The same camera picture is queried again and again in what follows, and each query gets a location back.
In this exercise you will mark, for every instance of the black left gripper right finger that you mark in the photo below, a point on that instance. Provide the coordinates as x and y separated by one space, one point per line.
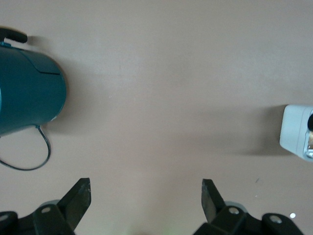
212 205

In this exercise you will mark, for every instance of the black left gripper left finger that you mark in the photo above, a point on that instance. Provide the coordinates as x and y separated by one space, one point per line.
73 205

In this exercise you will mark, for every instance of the small white lidded bin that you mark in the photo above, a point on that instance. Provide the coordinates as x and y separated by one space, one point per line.
293 129

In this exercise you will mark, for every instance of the black bin foot pedal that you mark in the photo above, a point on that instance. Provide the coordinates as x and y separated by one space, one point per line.
15 35

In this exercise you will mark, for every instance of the brown table cover sheet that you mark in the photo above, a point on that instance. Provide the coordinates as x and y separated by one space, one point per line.
146 122

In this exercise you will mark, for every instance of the yellow printed snack wrapper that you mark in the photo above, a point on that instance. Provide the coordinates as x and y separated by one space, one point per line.
311 140

